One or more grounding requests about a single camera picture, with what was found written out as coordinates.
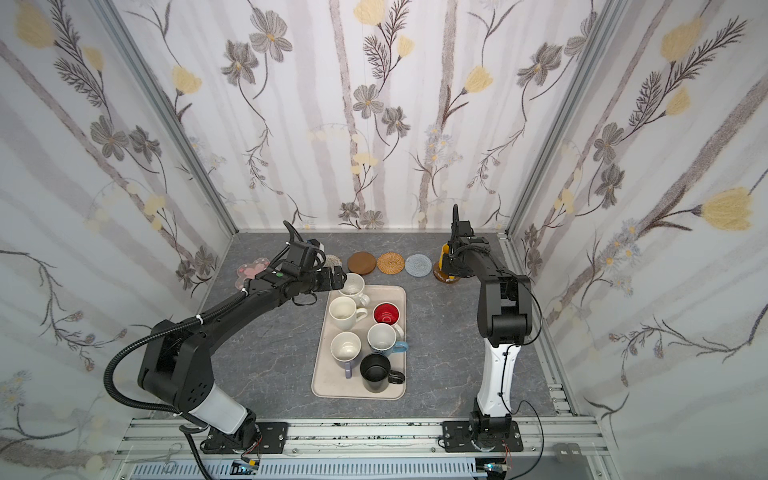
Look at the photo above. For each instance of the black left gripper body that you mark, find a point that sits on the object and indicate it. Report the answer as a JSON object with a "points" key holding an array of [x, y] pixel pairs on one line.
{"points": [[335, 279]]}

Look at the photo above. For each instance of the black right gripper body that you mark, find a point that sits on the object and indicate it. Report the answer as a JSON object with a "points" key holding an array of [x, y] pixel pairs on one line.
{"points": [[449, 260]]}

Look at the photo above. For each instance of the yellow mug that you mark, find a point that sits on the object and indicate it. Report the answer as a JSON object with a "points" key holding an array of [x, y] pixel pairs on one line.
{"points": [[445, 251]]}

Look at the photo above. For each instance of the colourful woven round coaster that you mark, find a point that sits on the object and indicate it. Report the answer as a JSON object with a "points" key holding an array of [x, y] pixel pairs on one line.
{"points": [[333, 261]]}

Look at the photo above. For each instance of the glossy amber round coaster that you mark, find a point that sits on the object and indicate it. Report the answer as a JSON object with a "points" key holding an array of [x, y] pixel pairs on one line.
{"points": [[442, 277]]}

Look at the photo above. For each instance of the grey blue woven coaster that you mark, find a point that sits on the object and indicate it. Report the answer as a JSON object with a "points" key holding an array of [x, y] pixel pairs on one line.
{"points": [[418, 265]]}

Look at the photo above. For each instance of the speckled white mug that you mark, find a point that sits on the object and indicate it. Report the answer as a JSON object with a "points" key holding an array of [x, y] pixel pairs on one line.
{"points": [[354, 288]]}

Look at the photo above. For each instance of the pink flower shaped coaster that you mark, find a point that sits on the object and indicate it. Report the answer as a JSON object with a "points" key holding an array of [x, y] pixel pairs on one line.
{"points": [[248, 271]]}

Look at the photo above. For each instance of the dark wooden round coaster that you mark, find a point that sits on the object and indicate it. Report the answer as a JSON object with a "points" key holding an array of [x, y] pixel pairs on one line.
{"points": [[362, 263]]}

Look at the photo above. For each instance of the woven rattan round coaster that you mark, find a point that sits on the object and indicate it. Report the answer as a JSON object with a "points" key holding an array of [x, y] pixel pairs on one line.
{"points": [[390, 263]]}

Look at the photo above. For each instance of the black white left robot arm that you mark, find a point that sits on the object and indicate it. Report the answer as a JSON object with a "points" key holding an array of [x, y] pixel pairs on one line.
{"points": [[177, 367]]}

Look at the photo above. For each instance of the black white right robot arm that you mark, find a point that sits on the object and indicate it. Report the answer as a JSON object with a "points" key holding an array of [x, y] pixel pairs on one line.
{"points": [[504, 321]]}

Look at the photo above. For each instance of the plain white mug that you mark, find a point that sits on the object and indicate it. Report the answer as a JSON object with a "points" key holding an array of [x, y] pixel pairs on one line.
{"points": [[345, 314]]}

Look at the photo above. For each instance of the white mug red inside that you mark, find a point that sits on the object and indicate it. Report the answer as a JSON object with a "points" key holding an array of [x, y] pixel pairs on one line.
{"points": [[389, 314]]}

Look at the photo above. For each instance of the beige serving tray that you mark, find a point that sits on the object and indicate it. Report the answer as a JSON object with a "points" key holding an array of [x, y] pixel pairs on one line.
{"points": [[328, 377]]}

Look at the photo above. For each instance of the black mug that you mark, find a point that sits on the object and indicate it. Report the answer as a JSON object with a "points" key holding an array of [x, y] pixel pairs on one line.
{"points": [[378, 373]]}

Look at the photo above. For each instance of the white mug purple handle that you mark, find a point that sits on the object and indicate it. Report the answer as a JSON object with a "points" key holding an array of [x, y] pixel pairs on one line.
{"points": [[345, 348]]}

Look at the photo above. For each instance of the white mug blue handle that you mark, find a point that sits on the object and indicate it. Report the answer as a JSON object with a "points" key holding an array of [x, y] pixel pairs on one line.
{"points": [[386, 339]]}

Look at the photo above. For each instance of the white slotted cable duct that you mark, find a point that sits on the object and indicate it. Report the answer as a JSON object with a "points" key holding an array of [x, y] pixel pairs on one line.
{"points": [[355, 468]]}

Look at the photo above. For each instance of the aluminium mounting rail frame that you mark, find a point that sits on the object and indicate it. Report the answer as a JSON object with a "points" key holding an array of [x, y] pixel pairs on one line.
{"points": [[537, 448]]}

